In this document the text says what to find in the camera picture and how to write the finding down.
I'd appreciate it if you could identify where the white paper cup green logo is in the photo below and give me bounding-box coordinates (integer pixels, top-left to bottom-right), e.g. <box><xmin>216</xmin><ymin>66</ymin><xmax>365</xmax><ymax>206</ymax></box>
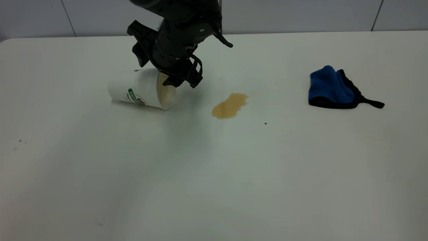
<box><xmin>107</xmin><ymin>68</ymin><xmax>177</xmax><ymax>110</ymax></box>

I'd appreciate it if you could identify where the brown coffee spill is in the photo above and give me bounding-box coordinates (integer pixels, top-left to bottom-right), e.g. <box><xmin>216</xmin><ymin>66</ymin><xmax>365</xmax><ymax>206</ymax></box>
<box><xmin>211</xmin><ymin>93</ymin><xmax>248</xmax><ymax>119</ymax></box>

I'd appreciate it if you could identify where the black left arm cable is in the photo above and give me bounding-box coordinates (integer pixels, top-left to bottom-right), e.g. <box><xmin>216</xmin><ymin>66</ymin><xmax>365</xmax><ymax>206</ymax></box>
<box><xmin>213</xmin><ymin>29</ymin><xmax>233</xmax><ymax>48</ymax></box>

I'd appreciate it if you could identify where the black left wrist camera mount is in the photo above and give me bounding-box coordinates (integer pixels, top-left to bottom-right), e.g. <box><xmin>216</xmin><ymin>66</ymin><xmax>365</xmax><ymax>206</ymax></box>
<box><xmin>127</xmin><ymin>20</ymin><xmax>158</xmax><ymax>68</ymax></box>

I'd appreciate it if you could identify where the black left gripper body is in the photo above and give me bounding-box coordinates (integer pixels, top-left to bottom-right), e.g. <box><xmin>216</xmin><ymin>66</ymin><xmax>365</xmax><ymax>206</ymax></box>
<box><xmin>149</xmin><ymin>15</ymin><xmax>222</xmax><ymax>78</ymax></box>

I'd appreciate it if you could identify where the blue and black cloth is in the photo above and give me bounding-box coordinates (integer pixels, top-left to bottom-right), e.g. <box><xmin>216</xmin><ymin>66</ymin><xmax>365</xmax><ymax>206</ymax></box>
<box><xmin>308</xmin><ymin>65</ymin><xmax>385</xmax><ymax>110</ymax></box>

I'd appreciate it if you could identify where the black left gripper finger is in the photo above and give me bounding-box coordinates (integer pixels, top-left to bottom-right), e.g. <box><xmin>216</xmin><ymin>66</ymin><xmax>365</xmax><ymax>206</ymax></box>
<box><xmin>162</xmin><ymin>74</ymin><xmax>185</xmax><ymax>88</ymax></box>
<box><xmin>186</xmin><ymin>55</ymin><xmax>204</xmax><ymax>89</ymax></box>

